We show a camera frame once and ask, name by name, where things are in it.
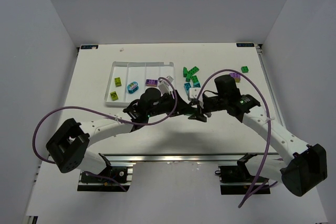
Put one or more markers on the green slanted lego brick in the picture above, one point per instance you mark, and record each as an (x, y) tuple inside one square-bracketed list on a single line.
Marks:
[(185, 72)]

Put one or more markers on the black corner label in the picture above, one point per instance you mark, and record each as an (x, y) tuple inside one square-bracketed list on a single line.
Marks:
[(245, 45), (89, 47)]

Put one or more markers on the green lego brick upper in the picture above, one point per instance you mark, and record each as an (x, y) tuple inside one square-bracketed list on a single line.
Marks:
[(193, 71)]

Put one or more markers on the white divided sorting tray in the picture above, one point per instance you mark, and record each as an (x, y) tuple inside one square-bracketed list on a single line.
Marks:
[(134, 71)]

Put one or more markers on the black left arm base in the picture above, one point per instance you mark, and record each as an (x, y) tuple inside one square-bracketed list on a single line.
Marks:
[(102, 174)]

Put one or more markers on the black corner label left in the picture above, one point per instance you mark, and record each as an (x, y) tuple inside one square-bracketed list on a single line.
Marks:
[(89, 47)]

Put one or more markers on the green lego brick lower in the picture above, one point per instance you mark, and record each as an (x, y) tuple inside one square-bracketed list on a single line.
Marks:
[(191, 78)]

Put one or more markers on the black corner label right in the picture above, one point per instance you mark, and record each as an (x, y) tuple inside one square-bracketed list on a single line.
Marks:
[(245, 45)]

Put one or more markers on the green small lego cube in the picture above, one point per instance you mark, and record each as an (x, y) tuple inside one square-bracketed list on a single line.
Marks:
[(244, 69)]

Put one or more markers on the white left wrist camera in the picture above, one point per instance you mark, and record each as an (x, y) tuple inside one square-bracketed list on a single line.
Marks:
[(163, 86)]

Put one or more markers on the lime green lego brick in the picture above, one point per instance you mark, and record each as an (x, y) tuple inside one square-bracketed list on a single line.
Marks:
[(117, 82)]

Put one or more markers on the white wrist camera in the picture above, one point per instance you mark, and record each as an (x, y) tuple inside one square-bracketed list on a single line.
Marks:
[(163, 86), (194, 93)]

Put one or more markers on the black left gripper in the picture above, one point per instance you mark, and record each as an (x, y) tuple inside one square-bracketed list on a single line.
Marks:
[(177, 106)]

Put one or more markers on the teal long lego brick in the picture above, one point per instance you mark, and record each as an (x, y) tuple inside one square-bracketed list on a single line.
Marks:
[(187, 86)]

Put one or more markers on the teal small lego brick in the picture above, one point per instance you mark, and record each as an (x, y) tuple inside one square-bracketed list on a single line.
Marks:
[(197, 85)]

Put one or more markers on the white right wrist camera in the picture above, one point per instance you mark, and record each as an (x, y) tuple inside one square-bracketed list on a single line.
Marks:
[(194, 93)]

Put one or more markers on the purple arch lego brick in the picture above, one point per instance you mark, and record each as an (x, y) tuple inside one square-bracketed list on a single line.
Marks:
[(236, 77)]

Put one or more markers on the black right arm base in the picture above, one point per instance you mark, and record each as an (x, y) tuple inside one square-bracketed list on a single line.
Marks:
[(233, 180)]

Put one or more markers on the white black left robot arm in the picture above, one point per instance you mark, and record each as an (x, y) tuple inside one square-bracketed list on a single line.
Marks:
[(68, 147)]

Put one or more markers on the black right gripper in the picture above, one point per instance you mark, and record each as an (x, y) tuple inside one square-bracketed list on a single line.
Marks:
[(206, 104)]

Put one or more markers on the teal oval flower lego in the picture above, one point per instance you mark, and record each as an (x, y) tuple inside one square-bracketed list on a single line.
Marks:
[(132, 87)]

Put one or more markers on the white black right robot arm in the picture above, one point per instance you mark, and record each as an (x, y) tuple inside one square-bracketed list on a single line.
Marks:
[(301, 167)]

